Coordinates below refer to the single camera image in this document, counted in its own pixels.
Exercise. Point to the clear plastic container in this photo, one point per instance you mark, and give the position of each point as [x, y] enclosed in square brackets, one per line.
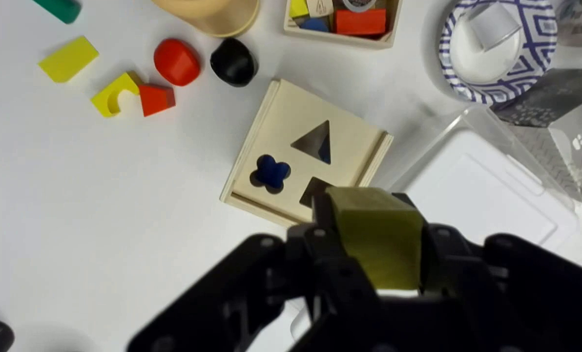
[479, 189]

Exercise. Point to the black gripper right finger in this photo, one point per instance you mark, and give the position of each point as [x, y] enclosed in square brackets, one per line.
[526, 294]

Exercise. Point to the green cylinder block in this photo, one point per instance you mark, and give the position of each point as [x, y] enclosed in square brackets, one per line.
[60, 9]

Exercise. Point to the blue patterned paper plate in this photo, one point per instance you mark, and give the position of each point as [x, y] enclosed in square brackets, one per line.
[532, 62]

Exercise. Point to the red rectangular block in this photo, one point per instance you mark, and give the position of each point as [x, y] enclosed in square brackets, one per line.
[360, 23]

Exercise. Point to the black round knob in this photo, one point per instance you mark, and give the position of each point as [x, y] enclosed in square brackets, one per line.
[233, 62]

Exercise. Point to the small blue block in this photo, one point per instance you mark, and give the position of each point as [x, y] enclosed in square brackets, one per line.
[313, 25]

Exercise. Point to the light wooden bottle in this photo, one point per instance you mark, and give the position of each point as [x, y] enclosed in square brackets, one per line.
[206, 13]

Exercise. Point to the wooden shape sorter box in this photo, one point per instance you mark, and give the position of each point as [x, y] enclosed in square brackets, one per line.
[278, 124]

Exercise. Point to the yellow flat block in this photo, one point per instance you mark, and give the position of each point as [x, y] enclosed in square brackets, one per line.
[69, 60]

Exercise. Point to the small yellow block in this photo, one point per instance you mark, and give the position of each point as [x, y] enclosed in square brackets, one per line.
[298, 7]

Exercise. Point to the grey patterned paper sheet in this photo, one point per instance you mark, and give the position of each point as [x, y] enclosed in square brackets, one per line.
[552, 99]

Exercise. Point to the printed wooden cube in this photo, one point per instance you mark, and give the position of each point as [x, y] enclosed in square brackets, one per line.
[321, 7]

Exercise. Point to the yellow rectangular block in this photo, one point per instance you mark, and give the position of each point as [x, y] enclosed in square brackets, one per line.
[380, 238]

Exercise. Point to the yellow arch block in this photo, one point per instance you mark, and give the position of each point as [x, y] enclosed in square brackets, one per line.
[108, 101]

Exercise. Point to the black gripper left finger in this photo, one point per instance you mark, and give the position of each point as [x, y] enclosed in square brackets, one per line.
[253, 294]

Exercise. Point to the red rounded block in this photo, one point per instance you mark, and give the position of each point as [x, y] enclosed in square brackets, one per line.
[177, 62]

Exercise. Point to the open wooden tray box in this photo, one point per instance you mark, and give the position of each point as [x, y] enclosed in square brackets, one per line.
[341, 38]

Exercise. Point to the red cube block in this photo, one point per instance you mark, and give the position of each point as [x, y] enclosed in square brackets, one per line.
[155, 101]

